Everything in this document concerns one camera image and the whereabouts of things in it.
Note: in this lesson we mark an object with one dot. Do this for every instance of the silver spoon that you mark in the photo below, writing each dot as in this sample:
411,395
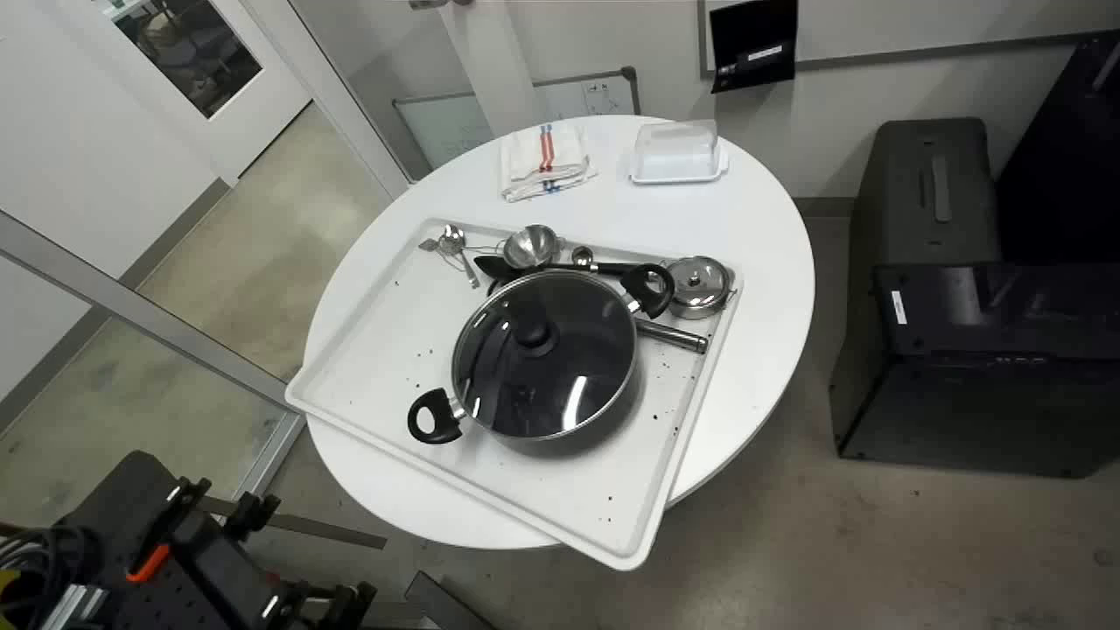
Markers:
452,241

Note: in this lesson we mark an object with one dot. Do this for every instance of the black hard case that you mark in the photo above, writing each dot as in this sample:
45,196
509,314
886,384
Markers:
927,192

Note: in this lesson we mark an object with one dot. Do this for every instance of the white plastic tray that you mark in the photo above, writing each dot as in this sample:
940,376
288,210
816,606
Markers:
385,350

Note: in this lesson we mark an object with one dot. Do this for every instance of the small steel measuring spoon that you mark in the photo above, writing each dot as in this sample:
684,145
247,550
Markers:
582,255

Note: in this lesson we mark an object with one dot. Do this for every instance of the black ladle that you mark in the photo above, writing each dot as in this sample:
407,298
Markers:
503,265

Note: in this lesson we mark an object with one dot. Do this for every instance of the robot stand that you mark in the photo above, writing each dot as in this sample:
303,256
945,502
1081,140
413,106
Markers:
122,499

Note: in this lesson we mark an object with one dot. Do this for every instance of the clear plastic butter dish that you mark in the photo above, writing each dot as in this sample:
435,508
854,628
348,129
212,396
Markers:
678,153

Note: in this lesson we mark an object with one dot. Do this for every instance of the glass lid with black knob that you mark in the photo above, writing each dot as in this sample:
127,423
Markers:
569,385

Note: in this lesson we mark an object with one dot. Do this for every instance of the small steel saucepan with lid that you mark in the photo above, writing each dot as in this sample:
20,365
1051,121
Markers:
696,284

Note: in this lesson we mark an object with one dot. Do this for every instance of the black wall holder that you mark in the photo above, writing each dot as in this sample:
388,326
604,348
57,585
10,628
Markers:
752,44

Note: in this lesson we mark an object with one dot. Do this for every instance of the small steel bowl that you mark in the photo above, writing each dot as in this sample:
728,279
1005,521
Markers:
530,248

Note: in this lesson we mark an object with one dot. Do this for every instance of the door with window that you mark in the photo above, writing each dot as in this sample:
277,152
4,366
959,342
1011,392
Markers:
254,96

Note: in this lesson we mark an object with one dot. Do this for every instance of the black equipment box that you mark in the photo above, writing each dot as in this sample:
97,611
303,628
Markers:
971,376

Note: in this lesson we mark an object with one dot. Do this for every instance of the folded white striped towel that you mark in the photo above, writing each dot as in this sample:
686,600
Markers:
542,162

